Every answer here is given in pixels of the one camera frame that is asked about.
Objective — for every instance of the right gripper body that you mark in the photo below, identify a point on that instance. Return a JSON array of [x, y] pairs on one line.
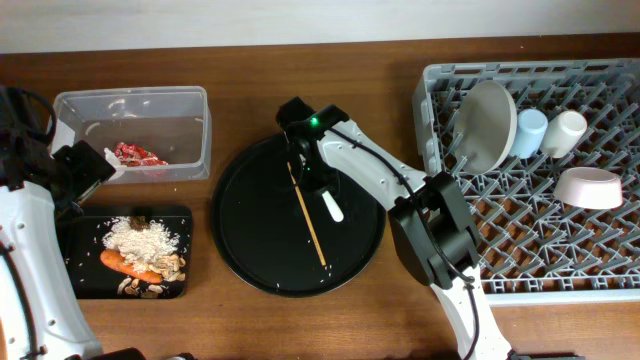
[[314, 175]]

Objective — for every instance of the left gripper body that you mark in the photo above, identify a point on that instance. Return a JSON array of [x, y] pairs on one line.
[[84, 175]]

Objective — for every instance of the white tissue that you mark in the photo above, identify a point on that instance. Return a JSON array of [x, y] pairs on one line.
[[113, 160]]

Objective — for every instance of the white plastic fork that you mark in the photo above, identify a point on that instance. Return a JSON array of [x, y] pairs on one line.
[[332, 207]]

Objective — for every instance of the red snack wrapper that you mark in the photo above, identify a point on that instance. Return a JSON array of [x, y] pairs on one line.
[[132, 155]]

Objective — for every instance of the wooden chopstick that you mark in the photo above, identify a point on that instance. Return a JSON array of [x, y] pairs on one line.
[[307, 218]]

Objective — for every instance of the brown walnut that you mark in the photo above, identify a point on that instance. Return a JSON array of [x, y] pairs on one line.
[[139, 223]]

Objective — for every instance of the orange carrot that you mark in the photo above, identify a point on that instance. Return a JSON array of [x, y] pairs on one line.
[[113, 260]]

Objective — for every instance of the rice and peanuts pile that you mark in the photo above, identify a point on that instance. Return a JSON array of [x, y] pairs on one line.
[[156, 249]]

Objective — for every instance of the grey plate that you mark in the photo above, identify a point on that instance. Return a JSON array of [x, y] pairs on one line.
[[487, 124]]

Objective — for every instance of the light blue cup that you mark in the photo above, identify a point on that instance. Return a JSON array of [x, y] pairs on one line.
[[531, 128]]

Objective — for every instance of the white cup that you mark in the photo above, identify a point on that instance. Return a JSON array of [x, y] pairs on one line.
[[563, 133]]

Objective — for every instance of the pink bowl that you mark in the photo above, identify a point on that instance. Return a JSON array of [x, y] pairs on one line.
[[589, 188]]

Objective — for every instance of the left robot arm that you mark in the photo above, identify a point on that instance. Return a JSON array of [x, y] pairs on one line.
[[40, 315]]

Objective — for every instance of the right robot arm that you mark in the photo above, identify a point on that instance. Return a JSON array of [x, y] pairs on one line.
[[435, 236]]

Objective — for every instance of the grey dishwasher rack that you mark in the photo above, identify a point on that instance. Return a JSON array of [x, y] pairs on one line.
[[535, 249]]

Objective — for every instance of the black rectangular tray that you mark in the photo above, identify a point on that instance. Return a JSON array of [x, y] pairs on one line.
[[81, 243]]

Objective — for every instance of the round black tray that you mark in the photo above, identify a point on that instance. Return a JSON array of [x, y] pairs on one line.
[[260, 231]]

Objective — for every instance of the clear plastic bin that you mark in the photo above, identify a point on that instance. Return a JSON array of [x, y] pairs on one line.
[[174, 123]]

